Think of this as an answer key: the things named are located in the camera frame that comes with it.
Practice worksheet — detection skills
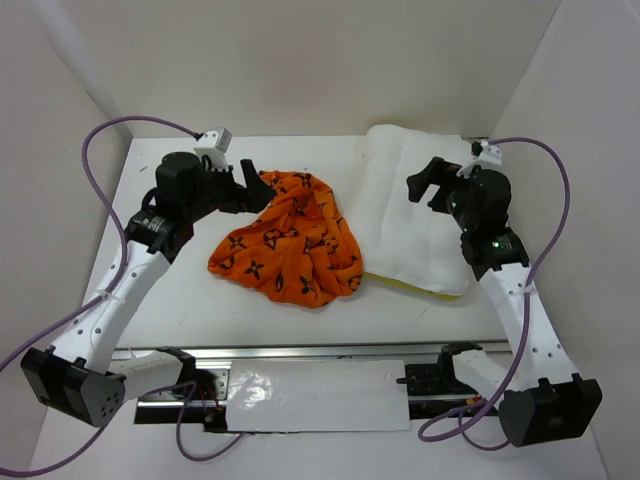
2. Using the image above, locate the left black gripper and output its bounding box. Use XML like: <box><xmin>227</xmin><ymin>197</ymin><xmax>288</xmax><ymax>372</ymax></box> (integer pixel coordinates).
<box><xmin>184</xmin><ymin>158</ymin><xmax>275</xmax><ymax>222</ymax></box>

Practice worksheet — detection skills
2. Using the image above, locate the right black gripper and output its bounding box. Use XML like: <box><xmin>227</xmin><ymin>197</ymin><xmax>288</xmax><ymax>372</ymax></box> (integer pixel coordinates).
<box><xmin>405</xmin><ymin>156</ymin><xmax>476</xmax><ymax>231</ymax></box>

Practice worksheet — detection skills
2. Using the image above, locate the orange patterned pillowcase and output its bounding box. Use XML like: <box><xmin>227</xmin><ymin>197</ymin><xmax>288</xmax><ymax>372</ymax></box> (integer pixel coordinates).
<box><xmin>208</xmin><ymin>171</ymin><xmax>363</xmax><ymax>309</ymax></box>

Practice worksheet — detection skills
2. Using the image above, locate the white pillow with yellow edge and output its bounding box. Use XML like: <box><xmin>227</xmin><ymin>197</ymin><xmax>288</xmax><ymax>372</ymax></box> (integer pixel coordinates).
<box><xmin>344</xmin><ymin>125</ymin><xmax>471</xmax><ymax>299</ymax></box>

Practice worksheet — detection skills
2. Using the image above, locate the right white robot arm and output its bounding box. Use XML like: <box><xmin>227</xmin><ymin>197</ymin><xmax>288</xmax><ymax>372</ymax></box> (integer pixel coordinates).
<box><xmin>407</xmin><ymin>157</ymin><xmax>603</xmax><ymax>447</ymax></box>

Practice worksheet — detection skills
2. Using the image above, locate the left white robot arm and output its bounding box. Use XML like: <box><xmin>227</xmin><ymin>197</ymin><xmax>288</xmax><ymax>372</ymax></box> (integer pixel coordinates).
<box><xmin>21</xmin><ymin>152</ymin><xmax>275</xmax><ymax>428</ymax></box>

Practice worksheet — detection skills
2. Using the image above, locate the white cover plate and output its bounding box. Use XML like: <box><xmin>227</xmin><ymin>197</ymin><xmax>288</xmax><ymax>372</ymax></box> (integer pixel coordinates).
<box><xmin>225</xmin><ymin>359</ymin><xmax>410</xmax><ymax>433</ymax></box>

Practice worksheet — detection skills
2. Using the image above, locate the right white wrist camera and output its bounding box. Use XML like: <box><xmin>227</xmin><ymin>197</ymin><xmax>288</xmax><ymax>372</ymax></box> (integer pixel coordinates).
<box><xmin>456</xmin><ymin>140</ymin><xmax>502</xmax><ymax>178</ymax></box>

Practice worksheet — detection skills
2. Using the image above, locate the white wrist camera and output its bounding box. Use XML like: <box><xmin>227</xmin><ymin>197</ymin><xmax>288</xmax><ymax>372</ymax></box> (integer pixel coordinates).
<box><xmin>456</xmin><ymin>140</ymin><xmax>502</xmax><ymax>178</ymax></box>
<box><xmin>193</xmin><ymin>127</ymin><xmax>233</xmax><ymax>172</ymax></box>

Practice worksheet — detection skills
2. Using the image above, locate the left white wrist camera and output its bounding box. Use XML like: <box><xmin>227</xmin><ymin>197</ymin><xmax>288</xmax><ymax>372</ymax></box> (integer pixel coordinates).
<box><xmin>193</xmin><ymin>127</ymin><xmax>233</xmax><ymax>172</ymax></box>

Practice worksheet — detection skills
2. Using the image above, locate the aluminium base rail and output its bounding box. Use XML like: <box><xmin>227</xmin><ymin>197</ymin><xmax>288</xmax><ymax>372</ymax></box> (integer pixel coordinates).
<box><xmin>134</xmin><ymin>343</ymin><xmax>478</xmax><ymax>434</ymax></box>

